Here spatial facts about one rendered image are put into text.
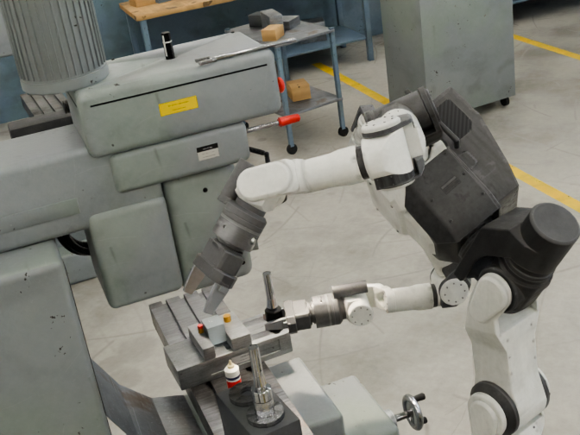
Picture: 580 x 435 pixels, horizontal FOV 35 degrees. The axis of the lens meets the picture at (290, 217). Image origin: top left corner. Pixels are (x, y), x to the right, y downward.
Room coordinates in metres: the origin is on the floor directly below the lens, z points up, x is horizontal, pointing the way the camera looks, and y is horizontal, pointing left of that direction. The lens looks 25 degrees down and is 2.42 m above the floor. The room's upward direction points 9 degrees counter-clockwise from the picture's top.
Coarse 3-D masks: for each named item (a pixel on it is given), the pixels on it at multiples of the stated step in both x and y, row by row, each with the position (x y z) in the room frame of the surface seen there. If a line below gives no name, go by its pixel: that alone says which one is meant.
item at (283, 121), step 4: (288, 116) 2.11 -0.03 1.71; (292, 116) 2.11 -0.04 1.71; (296, 116) 2.11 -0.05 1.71; (280, 120) 2.10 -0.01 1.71; (284, 120) 2.09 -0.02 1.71; (288, 120) 2.10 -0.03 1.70; (292, 120) 2.10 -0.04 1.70; (296, 120) 2.10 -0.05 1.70; (264, 124) 2.09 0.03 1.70; (268, 124) 2.09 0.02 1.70; (272, 124) 2.09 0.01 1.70; (276, 124) 2.09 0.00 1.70; (280, 124) 2.09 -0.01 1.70; (284, 124) 2.09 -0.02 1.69; (248, 128) 2.08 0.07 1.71; (252, 128) 2.08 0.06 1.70; (256, 128) 2.08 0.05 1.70; (260, 128) 2.08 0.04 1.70; (264, 128) 2.08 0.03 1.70; (248, 132) 2.07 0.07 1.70
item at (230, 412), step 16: (240, 384) 1.86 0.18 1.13; (224, 400) 1.82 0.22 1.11; (240, 400) 1.79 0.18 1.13; (224, 416) 1.82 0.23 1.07; (240, 416) 1.75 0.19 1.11; (256, 416) 1.72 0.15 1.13; (272, 416) 1.72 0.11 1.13; (288, 416) 1.72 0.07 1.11; (224, 432) 1.85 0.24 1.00; (240, 432) 1.74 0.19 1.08; (256, 432) 1.68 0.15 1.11; (272, 432) 1.68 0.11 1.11; (288, 432) 1.69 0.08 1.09
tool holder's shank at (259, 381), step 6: (252, 348) 1.73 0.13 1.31; (258, 348) 1.73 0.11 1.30; (252, 354) 1.73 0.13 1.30; (258, 354) 1.73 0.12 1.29; (252, 360) 1.73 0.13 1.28; (258, 360) 1.73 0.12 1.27; (252, 366) 1.73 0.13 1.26; (258, 366) 1.73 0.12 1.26; (258, 372) 1.73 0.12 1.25; (258, 378) 1.73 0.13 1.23; (264, 378) 1.73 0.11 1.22; (258, 384) 1.72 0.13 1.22; (264, 384) 1.73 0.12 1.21
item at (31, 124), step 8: (56, 112) 2.39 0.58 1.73; (64, 112) 2.38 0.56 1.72; (24, 120) 2.36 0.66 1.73; (32, 120) 2.35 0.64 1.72; (40, 120) 2.34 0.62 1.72; (48, 120) 2.33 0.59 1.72; (56, 120) 2.33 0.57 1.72; (64, 120) 2.33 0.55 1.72; (8, 128) 2.34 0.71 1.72; (16, 128) 2.30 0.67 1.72; (24, 128) 2.30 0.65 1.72; (32, 128) 2.31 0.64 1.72; (40, 128) 2.31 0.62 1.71; (48, 128) 2.32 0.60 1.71; (16, 136) 2.30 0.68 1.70
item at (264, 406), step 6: (252, 396) 1.73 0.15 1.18; (264, 396) 1.72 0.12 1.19; (270, 396) 1.73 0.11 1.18; (258, 402) 1.72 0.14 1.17; (264, 402) 1.72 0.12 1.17; (270, 402) 1.72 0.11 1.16; (258, 408) 1.72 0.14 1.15; (264, 408) 1.72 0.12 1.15; (270, 408) 1.72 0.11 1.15; (258, 414) 1.72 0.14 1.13; (264, 414) 1.72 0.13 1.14; (270, 414) 1.72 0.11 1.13
